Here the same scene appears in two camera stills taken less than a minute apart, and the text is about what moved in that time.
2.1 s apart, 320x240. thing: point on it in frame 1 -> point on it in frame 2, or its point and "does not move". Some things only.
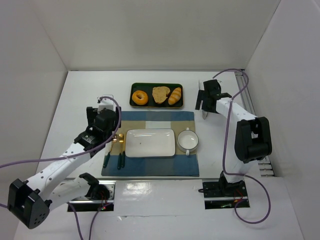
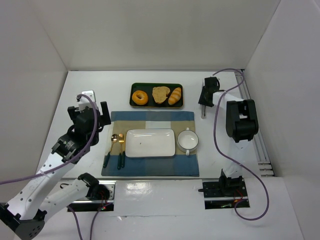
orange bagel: [139, 97] does not move
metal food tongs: [204, 114] does not move
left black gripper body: [90, 112] -> [104, 115]
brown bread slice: [159, 93] does not move
